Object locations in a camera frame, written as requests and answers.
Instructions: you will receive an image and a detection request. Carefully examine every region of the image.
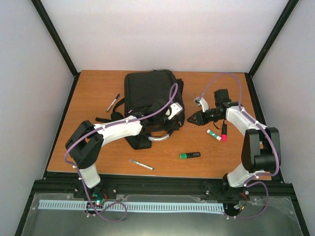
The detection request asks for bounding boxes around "black student backpack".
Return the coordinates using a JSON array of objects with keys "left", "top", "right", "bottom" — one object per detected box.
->
[{"left": 95, "top": 70, "right": 185, "bottom": 150}]

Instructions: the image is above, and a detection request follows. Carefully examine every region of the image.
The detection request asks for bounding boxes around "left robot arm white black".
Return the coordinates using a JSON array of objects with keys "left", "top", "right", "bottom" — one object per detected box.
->
[{"left": 64, "top": 99, "right": 175, "bottom": 198}]

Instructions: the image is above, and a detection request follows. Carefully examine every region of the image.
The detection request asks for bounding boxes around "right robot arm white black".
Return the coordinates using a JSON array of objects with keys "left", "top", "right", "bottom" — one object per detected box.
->
[{"left": 188, "top": 89, "right": 281, "bottom": 194}]

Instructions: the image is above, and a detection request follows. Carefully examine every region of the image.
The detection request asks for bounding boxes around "white green glue stick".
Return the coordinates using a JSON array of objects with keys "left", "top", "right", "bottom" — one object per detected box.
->
[{"left": 207, "top": 129, "right": 221, "bottom": 141}]

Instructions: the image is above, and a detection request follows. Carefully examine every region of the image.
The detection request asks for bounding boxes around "pink black highlighter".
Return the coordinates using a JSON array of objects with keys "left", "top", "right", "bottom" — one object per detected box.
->
[{"left": 221, "top": 123, "right": 227, "bottom": 142}]

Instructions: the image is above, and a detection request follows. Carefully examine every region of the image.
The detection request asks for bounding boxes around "green black highlighter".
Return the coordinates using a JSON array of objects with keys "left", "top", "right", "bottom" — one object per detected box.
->
[{"left": 179, "top": 152, "right": 201, "bottom": 159}]

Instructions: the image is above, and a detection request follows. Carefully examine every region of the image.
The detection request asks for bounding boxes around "silver pen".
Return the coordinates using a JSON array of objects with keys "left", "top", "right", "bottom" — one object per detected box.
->
[{"left": 129, "top": 159, "right": 154, "bottom": 171}]

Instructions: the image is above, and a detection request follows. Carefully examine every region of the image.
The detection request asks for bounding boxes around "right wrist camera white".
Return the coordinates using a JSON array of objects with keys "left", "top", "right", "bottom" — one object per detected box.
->
[{"left": 194, "top": 97, "right": 209, "bottom": 113}]

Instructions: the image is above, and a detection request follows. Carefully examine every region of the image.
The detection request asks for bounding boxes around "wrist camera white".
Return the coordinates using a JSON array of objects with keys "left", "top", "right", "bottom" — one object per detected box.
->
[
  {"left": 165, "top": 102, "right": 183, "bottom": 120},
  {"left": 194, "top": 97, "right": 209, "bottom": 113}
]

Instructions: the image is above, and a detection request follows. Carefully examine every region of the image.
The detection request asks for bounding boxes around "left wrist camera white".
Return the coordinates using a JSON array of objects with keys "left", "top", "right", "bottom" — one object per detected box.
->
[{"left": 165, "top": 102, "right": 183, "bottom": 120}]

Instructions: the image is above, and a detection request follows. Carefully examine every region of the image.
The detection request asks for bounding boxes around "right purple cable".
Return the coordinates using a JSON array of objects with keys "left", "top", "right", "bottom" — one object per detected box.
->
[{"left": 200, "top": 72, "right": 281, "bottom": 220}]

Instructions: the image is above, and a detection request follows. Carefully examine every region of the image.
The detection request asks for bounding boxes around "purple cable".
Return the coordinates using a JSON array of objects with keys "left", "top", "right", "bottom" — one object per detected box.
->
[
  {"left": 200, "top": 72, "right": 281, "bottom": 220},
  {"left": 63, "top": 83, "right": 179, "bottom": 222}
]

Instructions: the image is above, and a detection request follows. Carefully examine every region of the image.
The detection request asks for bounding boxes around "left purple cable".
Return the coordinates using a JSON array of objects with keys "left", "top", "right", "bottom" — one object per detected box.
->
[{"left": 63, "top": 83, "right": 179, "bottom": 222}]

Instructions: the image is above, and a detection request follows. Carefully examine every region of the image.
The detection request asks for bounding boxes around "black aluminium rail base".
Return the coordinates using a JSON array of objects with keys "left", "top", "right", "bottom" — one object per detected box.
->
[{"left": 30, "top": 173, "right": 297, "bottom": 203}]

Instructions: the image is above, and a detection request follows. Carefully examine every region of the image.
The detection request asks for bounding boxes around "right black frame post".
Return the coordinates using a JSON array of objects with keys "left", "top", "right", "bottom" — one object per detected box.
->
[{"left": 248, "top": 0, "right": 300, "bottom": 77}]

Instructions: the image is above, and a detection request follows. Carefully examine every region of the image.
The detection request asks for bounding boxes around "black frame post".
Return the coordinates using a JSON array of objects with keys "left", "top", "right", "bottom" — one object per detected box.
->
[
  {"left": 31, "top": 0, "right": 80, "bottom": 77},
  {"left": 248, "top": 0, "right": 300, "bottom": 77}
]

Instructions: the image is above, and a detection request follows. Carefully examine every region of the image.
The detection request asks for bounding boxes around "light blue cable duct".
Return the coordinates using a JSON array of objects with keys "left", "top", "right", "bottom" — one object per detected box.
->
[{"left": 38, "top": 200, "right": 224, "bottom": 214}]

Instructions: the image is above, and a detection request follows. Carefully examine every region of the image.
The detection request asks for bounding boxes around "left black frame post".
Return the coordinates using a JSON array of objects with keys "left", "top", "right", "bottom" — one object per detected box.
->
[{"left": 31, "top": 0, "right": 80, "bottom": 77}]

